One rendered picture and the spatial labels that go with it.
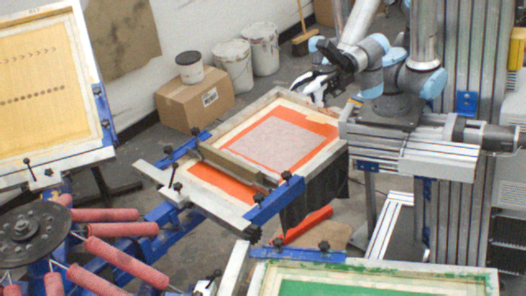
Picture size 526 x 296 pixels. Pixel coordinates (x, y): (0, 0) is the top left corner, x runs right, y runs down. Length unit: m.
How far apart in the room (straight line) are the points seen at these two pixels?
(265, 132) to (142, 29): 1.96
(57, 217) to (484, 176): 1.65
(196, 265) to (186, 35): 1.99
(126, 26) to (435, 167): 2.78
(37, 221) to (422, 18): 1.39
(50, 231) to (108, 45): 2.49
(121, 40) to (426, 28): 2.81
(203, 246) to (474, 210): 1.67
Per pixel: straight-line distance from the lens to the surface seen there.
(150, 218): 2.34
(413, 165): 2.22
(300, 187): 2.42
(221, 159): 2.53
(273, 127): 2.80
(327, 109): 2.82
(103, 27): 4.31
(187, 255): 3.65
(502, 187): 2.56
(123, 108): 4.64
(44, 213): 2.10
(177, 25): 4.76
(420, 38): 2.04
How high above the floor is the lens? 2.54
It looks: 36 degrees down
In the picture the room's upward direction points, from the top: 10 degrees counter-clockwise
